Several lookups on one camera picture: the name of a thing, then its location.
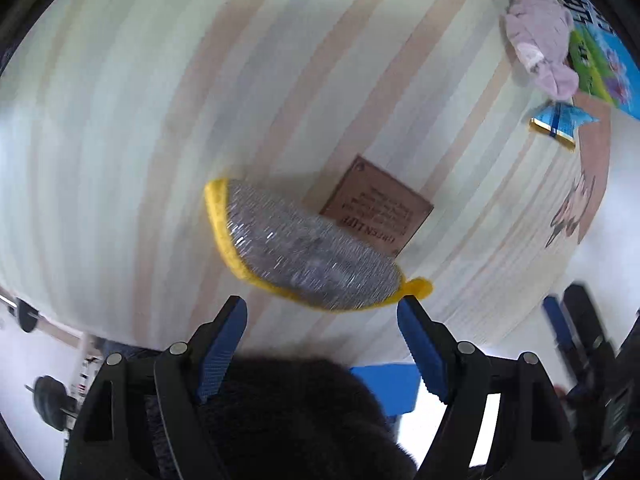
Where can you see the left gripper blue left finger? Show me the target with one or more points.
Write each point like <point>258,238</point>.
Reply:
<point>111,437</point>

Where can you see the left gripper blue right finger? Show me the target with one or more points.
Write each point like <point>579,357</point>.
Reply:
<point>532,438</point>

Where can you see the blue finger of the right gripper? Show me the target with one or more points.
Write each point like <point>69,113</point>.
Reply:
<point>588,326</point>
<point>560,327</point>

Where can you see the blue wafer packet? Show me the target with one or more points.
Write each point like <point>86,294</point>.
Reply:
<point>561,121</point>

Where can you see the yellow silver scrub sponge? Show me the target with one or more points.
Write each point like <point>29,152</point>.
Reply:
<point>276,245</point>

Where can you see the lilac soft cloth toy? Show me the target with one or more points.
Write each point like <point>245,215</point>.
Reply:
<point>539,32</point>

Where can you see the dark fuzzy sleeve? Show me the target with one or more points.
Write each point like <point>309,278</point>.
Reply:
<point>300,419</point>

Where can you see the cardboard milk box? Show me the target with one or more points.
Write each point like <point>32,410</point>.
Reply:
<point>605,67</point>

